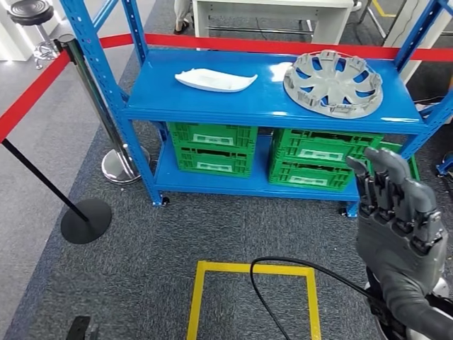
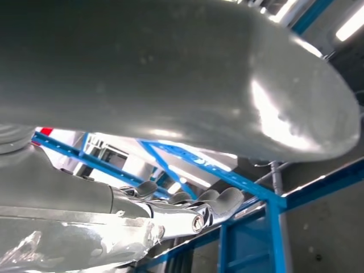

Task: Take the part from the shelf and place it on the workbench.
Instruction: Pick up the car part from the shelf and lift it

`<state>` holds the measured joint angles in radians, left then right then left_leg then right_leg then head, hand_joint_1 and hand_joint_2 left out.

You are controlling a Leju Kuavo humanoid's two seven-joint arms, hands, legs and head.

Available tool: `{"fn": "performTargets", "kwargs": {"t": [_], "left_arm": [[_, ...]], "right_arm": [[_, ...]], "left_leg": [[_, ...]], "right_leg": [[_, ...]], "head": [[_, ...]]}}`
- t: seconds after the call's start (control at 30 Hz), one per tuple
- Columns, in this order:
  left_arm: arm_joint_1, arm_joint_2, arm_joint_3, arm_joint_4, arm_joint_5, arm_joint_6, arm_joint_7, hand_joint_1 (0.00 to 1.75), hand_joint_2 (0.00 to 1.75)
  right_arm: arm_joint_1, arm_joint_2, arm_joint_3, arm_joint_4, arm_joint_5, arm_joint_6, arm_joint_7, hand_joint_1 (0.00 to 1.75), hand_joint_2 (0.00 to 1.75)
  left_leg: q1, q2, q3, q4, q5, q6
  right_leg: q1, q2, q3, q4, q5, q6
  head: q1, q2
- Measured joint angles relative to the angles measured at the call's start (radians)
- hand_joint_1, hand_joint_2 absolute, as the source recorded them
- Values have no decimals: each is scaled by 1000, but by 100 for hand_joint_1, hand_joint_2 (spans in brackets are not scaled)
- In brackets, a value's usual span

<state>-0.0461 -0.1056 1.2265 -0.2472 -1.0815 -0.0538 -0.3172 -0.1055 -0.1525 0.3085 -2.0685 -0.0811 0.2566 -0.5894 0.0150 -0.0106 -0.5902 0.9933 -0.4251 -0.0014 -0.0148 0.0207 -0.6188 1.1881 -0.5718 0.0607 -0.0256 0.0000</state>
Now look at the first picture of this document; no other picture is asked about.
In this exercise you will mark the black stanchion post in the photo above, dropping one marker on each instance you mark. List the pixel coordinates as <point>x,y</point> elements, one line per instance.
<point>87,220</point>

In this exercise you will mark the red barrier belt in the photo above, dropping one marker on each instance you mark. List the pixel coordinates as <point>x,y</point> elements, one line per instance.
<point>32,96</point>
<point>247,45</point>

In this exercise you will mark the person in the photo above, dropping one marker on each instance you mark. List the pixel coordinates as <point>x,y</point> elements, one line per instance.
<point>182,18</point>

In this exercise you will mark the white panel board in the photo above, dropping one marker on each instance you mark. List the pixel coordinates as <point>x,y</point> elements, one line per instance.
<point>428,51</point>

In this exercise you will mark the steel stand leg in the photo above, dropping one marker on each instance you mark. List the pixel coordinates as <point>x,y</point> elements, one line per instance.
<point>377,21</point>

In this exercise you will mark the blue metal rack frame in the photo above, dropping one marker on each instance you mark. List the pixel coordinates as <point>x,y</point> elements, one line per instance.
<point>445,166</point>

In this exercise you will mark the white cabinet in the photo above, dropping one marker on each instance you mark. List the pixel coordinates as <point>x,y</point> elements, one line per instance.
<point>12,33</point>

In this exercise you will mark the white plastic car part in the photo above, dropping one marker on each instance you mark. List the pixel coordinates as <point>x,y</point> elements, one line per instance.
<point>212,80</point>

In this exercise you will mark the grey plastic wheel hubcap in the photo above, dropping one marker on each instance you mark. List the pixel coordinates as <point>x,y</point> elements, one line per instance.
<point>334,84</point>

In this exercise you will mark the yellow floor tape square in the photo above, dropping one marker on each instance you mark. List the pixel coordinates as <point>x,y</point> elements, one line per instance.
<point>247,268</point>

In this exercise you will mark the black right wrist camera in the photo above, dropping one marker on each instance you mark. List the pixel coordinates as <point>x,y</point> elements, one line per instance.
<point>380,305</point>

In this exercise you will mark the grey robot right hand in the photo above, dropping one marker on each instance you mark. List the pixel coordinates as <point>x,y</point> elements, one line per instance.
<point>396,244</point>

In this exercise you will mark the white desk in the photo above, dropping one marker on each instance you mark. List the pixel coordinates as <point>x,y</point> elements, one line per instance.
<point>329,21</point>

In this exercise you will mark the chrome stanchion post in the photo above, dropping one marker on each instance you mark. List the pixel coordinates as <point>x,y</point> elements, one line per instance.
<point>90,94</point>

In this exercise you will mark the black round stool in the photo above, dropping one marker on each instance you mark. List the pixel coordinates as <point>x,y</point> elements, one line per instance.
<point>30,11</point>

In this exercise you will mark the blue metal shelf rack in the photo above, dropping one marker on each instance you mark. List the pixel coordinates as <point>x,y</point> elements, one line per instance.
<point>247,98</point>

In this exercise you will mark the green open plastic crate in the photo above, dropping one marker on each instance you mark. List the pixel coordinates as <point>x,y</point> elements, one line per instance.
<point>414,169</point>

